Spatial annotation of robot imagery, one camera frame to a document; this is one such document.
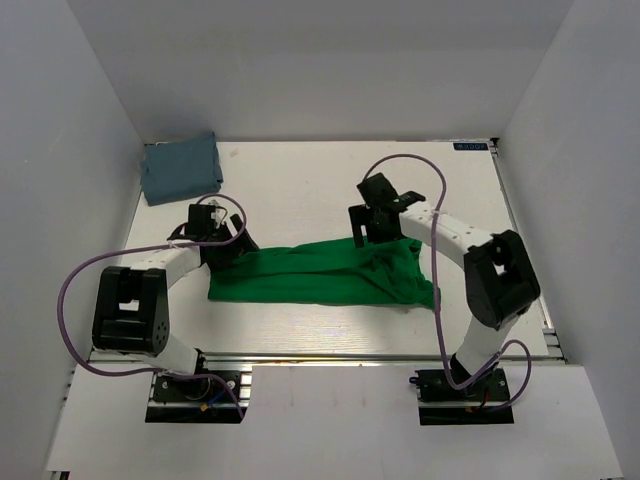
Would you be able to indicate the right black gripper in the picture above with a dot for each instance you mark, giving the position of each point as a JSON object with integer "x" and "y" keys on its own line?
{"x": 360, "y": 215}

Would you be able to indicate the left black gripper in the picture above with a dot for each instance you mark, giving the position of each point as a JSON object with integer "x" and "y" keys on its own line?
{"x": 244, "y": 244}

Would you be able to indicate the aluminium table rail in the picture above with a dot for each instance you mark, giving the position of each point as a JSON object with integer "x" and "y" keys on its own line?
{"x": 104, "y": 357}

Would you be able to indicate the folded blue-grey t shirt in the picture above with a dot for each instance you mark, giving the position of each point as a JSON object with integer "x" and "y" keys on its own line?
{"x": 181, "y": 170}

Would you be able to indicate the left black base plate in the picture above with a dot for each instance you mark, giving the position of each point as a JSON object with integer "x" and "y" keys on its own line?
{"x": 200, "y": 401}

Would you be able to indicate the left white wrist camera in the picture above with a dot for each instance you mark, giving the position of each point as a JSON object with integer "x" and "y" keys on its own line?
{"x": 218, "y": 212}

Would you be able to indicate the blue label sticker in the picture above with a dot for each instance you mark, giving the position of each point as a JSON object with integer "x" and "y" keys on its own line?
{"x": 470, "y": 146}

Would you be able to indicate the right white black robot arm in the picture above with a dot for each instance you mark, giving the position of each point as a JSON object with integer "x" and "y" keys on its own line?
{"x": 500, "y": 282}

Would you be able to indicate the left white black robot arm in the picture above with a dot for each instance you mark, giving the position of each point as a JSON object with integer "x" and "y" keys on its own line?
{"x": 132, "y": 315}

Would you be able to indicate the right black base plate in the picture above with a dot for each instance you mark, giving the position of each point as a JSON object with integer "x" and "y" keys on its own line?
{"x": 480, "y": 404}

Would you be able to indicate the green t shirt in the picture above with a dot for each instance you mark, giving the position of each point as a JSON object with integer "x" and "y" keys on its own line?
{"x": 332, "y": 272}

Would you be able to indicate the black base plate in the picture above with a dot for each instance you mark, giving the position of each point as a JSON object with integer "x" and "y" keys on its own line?
{"x": 480, "y": 404}
{"x": 200, "y": 401}

